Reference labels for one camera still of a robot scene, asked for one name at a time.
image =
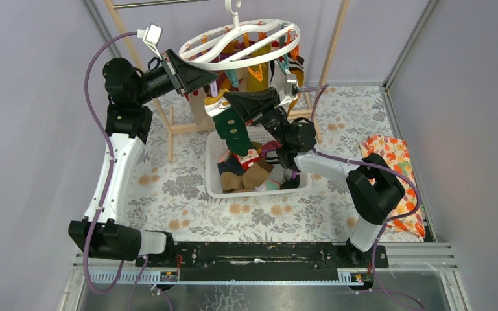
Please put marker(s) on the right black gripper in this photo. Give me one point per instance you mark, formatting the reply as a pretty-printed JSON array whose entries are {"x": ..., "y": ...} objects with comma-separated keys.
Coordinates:
[{"x": 250, "y": 104}]

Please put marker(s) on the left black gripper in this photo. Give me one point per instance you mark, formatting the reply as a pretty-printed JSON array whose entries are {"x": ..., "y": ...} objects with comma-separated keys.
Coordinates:
[{"x": 174, "y": 71}]

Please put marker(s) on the lilac clothespin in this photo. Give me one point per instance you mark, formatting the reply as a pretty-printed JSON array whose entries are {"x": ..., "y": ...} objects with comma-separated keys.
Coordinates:
[{"x": 214, "y": 91}]

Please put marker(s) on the teal clothespin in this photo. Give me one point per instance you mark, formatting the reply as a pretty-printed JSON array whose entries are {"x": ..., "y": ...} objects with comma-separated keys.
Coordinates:
[{"x": 232, "y": 77}]

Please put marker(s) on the beige tan sock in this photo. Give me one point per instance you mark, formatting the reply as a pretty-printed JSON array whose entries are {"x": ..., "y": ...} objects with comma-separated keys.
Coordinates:
[{"x": 196, "y": 103}]

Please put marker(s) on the dark green sock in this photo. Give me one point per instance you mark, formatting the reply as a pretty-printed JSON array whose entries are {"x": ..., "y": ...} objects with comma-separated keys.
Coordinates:
[{"x": 228, "y": 124}]

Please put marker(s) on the white round clip hanger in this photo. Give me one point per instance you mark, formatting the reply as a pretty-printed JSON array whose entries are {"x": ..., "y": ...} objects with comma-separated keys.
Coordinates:
[{"x": 242, "y": 43}]

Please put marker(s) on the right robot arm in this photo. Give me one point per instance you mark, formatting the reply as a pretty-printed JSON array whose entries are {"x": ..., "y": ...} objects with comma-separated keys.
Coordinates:
[{"x": 375, "y": 189}]

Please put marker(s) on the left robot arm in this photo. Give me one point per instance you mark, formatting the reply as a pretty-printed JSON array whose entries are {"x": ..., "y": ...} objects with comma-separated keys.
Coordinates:
[{"x": 103, "y": 232}]

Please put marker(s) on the yellow hanging sock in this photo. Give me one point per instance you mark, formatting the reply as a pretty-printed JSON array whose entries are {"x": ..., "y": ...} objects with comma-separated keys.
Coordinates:
[{"x": 252, "y": 84}]

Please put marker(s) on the white hanging sock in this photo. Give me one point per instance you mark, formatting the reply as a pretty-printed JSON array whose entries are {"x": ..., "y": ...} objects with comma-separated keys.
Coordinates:
[{"x": 278, "y": 78}]

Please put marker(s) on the wooden drying rack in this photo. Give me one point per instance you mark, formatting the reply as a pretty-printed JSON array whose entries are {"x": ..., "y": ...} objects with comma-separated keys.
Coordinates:
[{"x": 180, "y": 126}]

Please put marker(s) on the mustard hanging sock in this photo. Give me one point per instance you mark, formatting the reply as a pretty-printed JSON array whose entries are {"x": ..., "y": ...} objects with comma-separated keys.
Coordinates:
[{"x": 296, "y": 67}]

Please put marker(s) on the white plastic basket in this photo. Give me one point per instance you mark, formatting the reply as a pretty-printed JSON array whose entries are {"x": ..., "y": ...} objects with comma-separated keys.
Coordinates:
[{"x": 215, "y": 149}]

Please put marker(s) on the navy sock in basket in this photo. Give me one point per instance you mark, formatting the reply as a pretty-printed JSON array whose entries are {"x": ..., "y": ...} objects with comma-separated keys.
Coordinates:
[{"x": 231, "y": 165}]

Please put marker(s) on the brown sock in basket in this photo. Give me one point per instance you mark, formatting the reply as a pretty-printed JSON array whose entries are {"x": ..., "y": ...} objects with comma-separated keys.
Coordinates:
[{"x": 253, "y": 178}]

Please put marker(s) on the floral table mat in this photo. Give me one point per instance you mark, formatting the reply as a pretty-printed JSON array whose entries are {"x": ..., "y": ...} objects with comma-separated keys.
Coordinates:
[{"x": 167, "y": 191}]

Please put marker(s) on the floral folded cloth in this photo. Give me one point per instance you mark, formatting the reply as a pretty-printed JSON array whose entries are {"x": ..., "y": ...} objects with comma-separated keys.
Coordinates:
[{"x": 396, "y": 155}]

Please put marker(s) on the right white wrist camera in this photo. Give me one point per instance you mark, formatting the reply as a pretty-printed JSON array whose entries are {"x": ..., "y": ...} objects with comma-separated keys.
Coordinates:
[{"x": 290, "y": 87}]

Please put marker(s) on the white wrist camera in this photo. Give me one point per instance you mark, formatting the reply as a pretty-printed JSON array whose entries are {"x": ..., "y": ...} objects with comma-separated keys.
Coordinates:
[
  {"x": 290, "y": 87},
  {"x": 151, "y": 37}
]

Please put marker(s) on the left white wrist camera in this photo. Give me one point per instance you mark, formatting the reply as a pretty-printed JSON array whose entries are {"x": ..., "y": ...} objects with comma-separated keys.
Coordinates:
[{"x": 151, "y": 37}]

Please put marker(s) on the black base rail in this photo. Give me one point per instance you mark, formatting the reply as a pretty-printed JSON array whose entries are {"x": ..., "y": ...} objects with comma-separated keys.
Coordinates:
[{"x": 266, "y": 261}]

